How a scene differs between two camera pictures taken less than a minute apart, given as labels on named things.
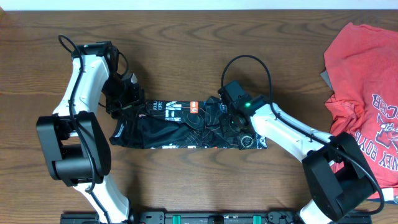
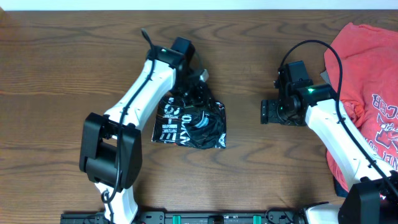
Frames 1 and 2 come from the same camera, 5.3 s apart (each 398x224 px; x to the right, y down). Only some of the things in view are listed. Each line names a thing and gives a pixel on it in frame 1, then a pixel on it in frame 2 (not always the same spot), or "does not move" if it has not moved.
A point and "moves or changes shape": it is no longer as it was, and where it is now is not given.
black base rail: (205, 217) does not move
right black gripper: (227, 131) to (269, 114)
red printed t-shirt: (362, 63) does not move
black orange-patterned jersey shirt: (181, 125) moves or changes shape
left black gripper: (138, 101) to (202, 93)
